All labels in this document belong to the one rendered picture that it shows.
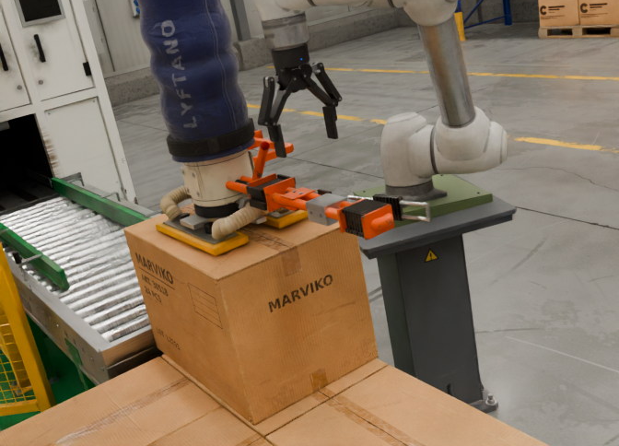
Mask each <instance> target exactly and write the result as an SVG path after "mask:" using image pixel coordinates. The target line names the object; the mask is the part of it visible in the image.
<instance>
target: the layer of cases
mask: <svg viewBox="0 0 619 446"><path fill-rule="evenodd" d="M0 446H549V445H547V444H545V443H543V442H541V441H539V440H537V439H535V438H534V437H532V436H530V435H528V434H526V433H524V432H522V431H520V430H518V429H516V428H513V427H511V426H510V425H508V424H506V423H504V422H502V421H500V420H498V419H496V418H494V417H491V416H489V415H488V414H486V413H484V412H482V411H480V410H478V409H476V408H474V407H472V406H470V405H467V404H465V403H464V402H462V401H460V400H458V399H456V398H454V397H452V396H450V395H448V394H446V393H443V392H442V391H440V390H438V389H436V388H434V387H432V386H430V385H428V384H426V383H425V382H423V381H420V380H418V379H417V378H415V377H413V376H411V375H409V374H407V373H405V372H403V371H401V370H398V369H396V368H394V367H393V366H391V365H389V366H388V364H387V363H385V362H383V361H381V360H379V359H377V358H375V359H374V360H372V361H370V362H369V363H367V364H366V365H364V366H362V367H360V368H358V369H356V370H354V371H352V372H350V373H348V374H347V375H345V376H344V377H342V378H340V379H339V380H337V381H334V382H332V383H331V384H329V385H327V386H325V387H323V388H322V389H320V390H319V391H317V392H315V393H313V394H311V395H309V396H307V397H306V398H304V399H302V400H300V401H298V402H297V403H295V404H293V405H291V406H290V407H288V408H286V409H284V410H282V411H280V412H279V413H277V414H275V415H273V416H271V417H269V418H267V419H265V420H264V421H263V422H261V423H259V424H257V425H255V426H253V424H251V423H250V422H249V421H248V420H246V419H245V418H244V417H242V416H241V415H240V414H239V413H237V412H236V411H235V410H234V409H232V408H231V407H230V406H229V405H227V404H226V403H225V402H224V401H222V400H221V399H220V398H219V397H217V396H216V395H215V394H214V393H212V392H211V391H210V390H209V389H207V388H206V387H205V386H204V385H202V384H201V383H200V382H199V381H197V380H196V379H195V378H194V377H193V376H192V375H191V374H190V373H188V372H187V371H186V370H184V369H183V368H182V367H181V366H179V365H178V364H177V363H176V362H174V361H173V360H172V359H171V358H169V357H168V356H167V355H166V354H164V355H162V356H161V357H157V358H154V359H152V360H150V361H148V362H147V363H145V364H143V365H140V366H138V367H136V368H134V369H132V370H129V371H127V372H125V373H124V374H121V375H119V376H117V377H115V378H113V379H111V380H109V381H106V382H104V383H102V384H100V385H98V386H96V387H94V388H92V389H90V390H88V391H86V392H83V393H81V394H79V395H77V396H75V397H73V398H71V399H69V400H67V401H64V402H62V403H60V404H59V405H56V406H54V407H52V408H50V409H47V410H45V411H43V412H41V413H39V414H38V415H36V416H34V417H31V418H28V419H26V420H24V421H22V422H20V423H18V424H16V425H15V426H13V427H10V428H7V429H5V430H3V431H1V432H0Z"/></svg>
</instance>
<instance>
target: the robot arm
mask: <svg viewBox="0 0 619 446"><path fill-rule="evenodd" d="M253 2H254V4H255V7H256V9H257V11H258V13H259V15H260V18H261V22H262V27H263V34H264V38H265V43H266V47H267V48H271V49H272V48H273V49H272V51H271V54H272V58H273V63H274V68H275V71H276V74H275V76H265V77H264V78H263V87H264V89H263V97H262V103H261V108H260V112H259V117H258V124H259V125H262V126H266V127H267V128H268V133H269V136H270V140H271V142H274V149H275V154H276V156H277V157H279V158H286V148H285V143H284V138H283V134H282V129H281V124H277V122H278V120H279V117H280V115H281V112H282V110H283V109H284V106H285V104H286V100H287V98H288V97H289V96H290V94H291V93H295V92H298V91H299V90H304V89H308V90H309V91H310V92H311V93H312V94H313V95H314V96H315V97H317V98H318V99H319V100H320V101H321V102H322V103H323V104H325V105H326V106H323V107H322V111H323V116H324V121H325V126H326V132H327V136H328V138H331V139H337V138H338V133H337V127H336V122H335V121H337V114H336V109H335V107H337V106H338V102H339V101H342V97H341V95H340V94H339V92H338V90H337V89H336V87H335V86H334V84H333V82H332V81H331V79H330V78H329V77H328V76H327V74H326V73H325V70H324V66H323V63H313V64H312V65H310V55H309V49H308V44H307V43H304V42H305V41H308V40H309V39H310V36H309V30H308V25H307V20H306V18H307V17H306V15H305V9H308V8H311V7H315V6H351V7H354V8H368V7H370V8H399V7H403V9H404V11H405V12H406V13H407V14H408V15H409V17H410V18H411V20H412V21H414V22H415V23H416V24H417V27H418V31H419V35H420V38H421V42H422V45H423V49H424V52H425V56H426V62H427V66H428V69H429V73H430V76H431V80H432V84H433V87H434V90H435V94H436V98H437V101H438V107H439V111H440V116H439V118H438V120H437V123H436V126H435V125H430V124H427V123H426V119H425V118H424V117H423V116H422V115H420V114H417V113H415V112H406V113H401V114H397V115H394V116H392V117H390V118H389V119H388V121H387V122H386V124H385V126H384V128H383V131H382V135H381V140H380V156H381V165H382V171H383V175H384V180H385V191H384V192H381V193H377V194H386V195H397V196H402V197H403V200H402V201H410V202H420V203H423V202H426V201H430V200H433V199H437V198H442V197H446V196H447V192H446V191H443V190H439V189H437V188H435V187H434V184H433V180H432V176H433V175H437V174H470V173H478V172H483V171H487V170H491V169H493V168H495V167H497V166H499V165H500V164H501V163H502V162H503V161H504V160H505V159H506V156H507V142H508V139H507V132H506V131H505V130H504V129H503V127H502V126H501V125H500V124H498V123H496V122H489V120H488V118H487V117H486V116H485V113H484V112H483V111H482V110H481V109H479V108H477V107H475V106H474V105H473V97H472V93H471V89H470V85H469V80H468V77H467V72H466V67H465V63H464V59H463V53H462V48H461V41H460V36H459V32H458V28H457V24H456V19H455V16H454V12H455V10H456V8H457V4H458V0H253ZM312 73H313V74H315V76H316V77H317V78H318V80H319V81H320V83H321V85H322V86H323V88H324V89H325V91H326V92H327V94H328V95H329V96H328V95H327V94H326V93H325V92H324V91H323V90H322V89H321V88H320V87H318V86H317V83H316V82H314V81H313V80H312V79H311V78H310V77H311V74H312ZM276 82H277V83H278V84H279V85H280V86H279V88H278V90H277V92H276V94H277V95H276V98H275V100H274V90H275V86H276V85H277V84H276ZM273 100H274V104H273ZM272 105H273V106H272Z"/></svg>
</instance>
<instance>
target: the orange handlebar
mask: <svg viewBox="0 0 619 446"><path fill-rule="evenodd" d="M254 139H255V143H254V144H253V146H257V147H259V146H260V144H261V142H262V141H267V142H269V144H270V148H271V149H273V150H271V151H268V154H267V158H266V161H268V160H271V159H274V158H278V157H277V156H276V154H275V149H274V142H271V140H268V139H262V138H257V137H254ZM284 143H285V142H284ZM285 148H286V153H287V154H288V153H291V152H293V150H294V147H293V144H290V143H285ZM266 161H265V162H266ZM251 179H252V178H251V177H247V176H241V177H240V180H242V181H245V182H251ZM246 186H247V185H246V184H242V183H238V182H233V181H228V182H227V183H226V187H227V188H228V189H229V190H233V191H236V192H240V193H243V194H247V190H246ZM314 192H315V190H311V189H308V188H304V187H301V188H299V189H295V188H291V187H288V188H286V194H278V193H274V194H272V201H273V202H275V203H278V204H281V205H285V206H283V208H285V209H289V210H292V211H298V210H304V211H307V208H306V202H307V201H309V200H311V199H313V198H316V197H318V196H321V195H320V194H314ZM350 204H352V203H350V202H346V201H343V202H342V203H341V208H342V207H344V206H346V205H350ZM325 215H326V217H329V218H332V219H336V220H338V216H337V209H335V208H331V207H329V208H327V210H326V212H325ZM392 221H393V216H392V214H391V213H387V214H386V215H384V216H383V217H379V218H375V219H373V220H372V222H371V224H370V226H371V228H372V229H384V228H386V227H388V226H389V225H390V224H391V223H392Z"/></svg>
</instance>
